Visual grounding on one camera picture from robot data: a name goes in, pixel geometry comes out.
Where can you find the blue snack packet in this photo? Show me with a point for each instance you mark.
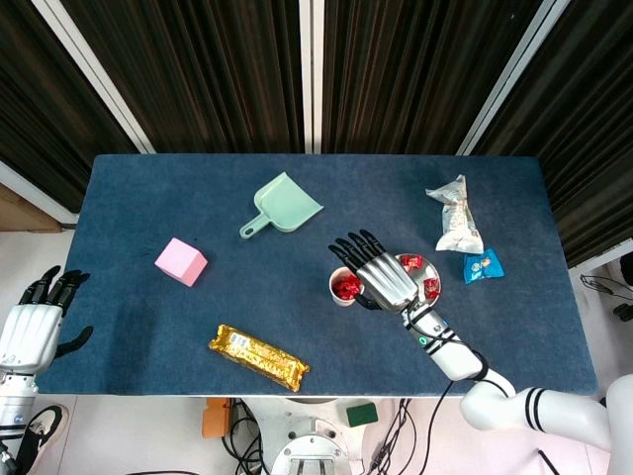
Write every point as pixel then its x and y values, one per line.
pixel 482 267

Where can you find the bowl of red candies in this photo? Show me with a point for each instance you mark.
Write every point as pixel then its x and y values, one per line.
pixel 425 271

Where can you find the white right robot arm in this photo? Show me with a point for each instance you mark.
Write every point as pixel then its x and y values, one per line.
pixel 460 363

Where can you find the white paper cup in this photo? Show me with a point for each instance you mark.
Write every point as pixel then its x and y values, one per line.
pixel 341 302

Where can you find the black chair castor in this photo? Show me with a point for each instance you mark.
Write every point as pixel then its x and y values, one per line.
pixel 624 313

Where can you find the white crumpled snack bag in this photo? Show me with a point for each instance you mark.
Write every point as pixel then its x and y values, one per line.
pixel 457 218

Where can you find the pink foam cube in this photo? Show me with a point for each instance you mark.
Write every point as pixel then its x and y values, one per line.
pixel 180 259

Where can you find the blue felt table cover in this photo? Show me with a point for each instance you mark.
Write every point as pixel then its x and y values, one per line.
pixel 277 297

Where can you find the dark pleated curtain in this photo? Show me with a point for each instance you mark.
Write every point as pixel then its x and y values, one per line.
pixel 39 99
pixel 420 74
pixel 198 74
pixel 593 123

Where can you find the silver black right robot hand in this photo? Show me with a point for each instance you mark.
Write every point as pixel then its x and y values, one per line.
pixel 388 284

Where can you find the white frame rail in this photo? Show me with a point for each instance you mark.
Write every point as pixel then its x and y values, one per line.
pixel 34 192
pixel 601 256

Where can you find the mint green plastic dustpan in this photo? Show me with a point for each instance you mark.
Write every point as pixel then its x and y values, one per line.
pixel 284 205

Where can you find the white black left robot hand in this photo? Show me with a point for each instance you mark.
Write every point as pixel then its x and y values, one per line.
pixel 27 336

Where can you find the orange box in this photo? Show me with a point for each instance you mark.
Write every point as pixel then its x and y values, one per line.
pixel 215 420

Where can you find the red candy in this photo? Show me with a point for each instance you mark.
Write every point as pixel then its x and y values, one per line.
pixel 352 283
pixel 431 288
pixel 340 292
pixel 410 262

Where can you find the white frame post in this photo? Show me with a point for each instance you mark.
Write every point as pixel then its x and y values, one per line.
pixel 94 74
pixel 310 74
pixel 515 74

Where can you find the brown cardboard box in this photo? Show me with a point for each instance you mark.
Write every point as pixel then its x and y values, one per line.
pixel 25 218

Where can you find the gold foil biscuit package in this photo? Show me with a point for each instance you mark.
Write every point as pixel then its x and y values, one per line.
pixel 257 356

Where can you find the green block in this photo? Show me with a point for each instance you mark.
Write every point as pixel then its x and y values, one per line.
pixel 362 414

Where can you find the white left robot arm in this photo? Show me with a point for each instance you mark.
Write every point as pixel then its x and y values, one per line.
pixel 17 410

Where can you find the white grey robot base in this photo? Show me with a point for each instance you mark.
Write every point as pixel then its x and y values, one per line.
pixel 309 445

